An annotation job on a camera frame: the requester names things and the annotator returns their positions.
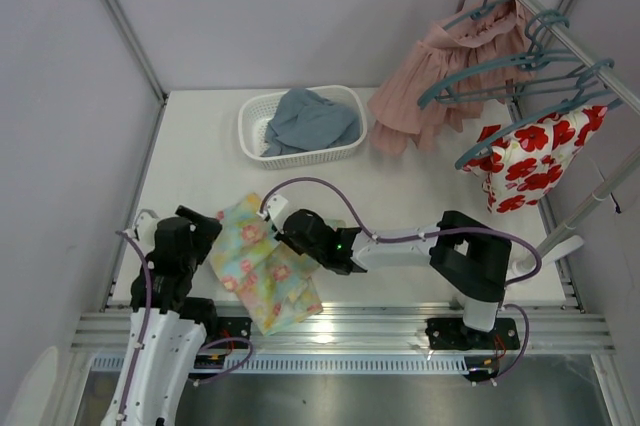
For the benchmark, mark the blue grey cloth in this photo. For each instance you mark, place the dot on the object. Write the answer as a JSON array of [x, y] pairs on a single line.
[[305, 121]]

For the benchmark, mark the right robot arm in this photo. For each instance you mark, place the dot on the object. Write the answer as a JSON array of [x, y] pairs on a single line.
[[470, 256]]

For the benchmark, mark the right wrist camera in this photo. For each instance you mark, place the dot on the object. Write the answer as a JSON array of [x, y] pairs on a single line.
[[276, 210]]

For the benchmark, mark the white slotted cable duct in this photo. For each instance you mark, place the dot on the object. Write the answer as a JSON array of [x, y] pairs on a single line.
[[262, 363]]

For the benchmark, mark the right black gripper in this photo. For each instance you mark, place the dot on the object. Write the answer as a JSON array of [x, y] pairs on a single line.
[[288, 235]]

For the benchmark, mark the pastel floral skirt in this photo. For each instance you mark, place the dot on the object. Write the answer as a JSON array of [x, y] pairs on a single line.
[[273, 282]]

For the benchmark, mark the metal clothes rail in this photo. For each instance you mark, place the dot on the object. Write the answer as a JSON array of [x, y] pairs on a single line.
[[604, 73]]

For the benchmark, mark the white plastic basket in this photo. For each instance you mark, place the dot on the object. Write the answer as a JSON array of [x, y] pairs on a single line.
[[259, 110]]

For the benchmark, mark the red poppy skirt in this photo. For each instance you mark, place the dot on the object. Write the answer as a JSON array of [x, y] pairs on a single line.
[[527, 164]]

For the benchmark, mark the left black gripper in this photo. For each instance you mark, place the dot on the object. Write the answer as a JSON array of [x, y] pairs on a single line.
[[198, 228]]

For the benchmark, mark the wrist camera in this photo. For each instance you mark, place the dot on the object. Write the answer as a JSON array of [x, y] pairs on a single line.
[[276, 210], [145, 225]]

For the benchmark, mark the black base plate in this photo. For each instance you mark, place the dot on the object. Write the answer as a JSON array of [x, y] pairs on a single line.
[[227, 327], [450, 333]]

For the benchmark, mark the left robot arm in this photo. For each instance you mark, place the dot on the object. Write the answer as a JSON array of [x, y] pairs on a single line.
[[168, 326]]

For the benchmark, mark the teal empty hanger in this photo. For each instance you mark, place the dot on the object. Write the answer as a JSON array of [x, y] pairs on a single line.
[[536, 71]]

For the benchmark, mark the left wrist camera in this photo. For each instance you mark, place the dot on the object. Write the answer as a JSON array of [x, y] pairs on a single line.
[[145, 225]]

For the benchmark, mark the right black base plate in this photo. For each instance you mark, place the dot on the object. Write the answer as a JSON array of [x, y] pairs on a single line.
[[450, 333]]

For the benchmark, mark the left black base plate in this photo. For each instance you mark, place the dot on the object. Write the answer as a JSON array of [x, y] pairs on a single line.
[[227, 327]]

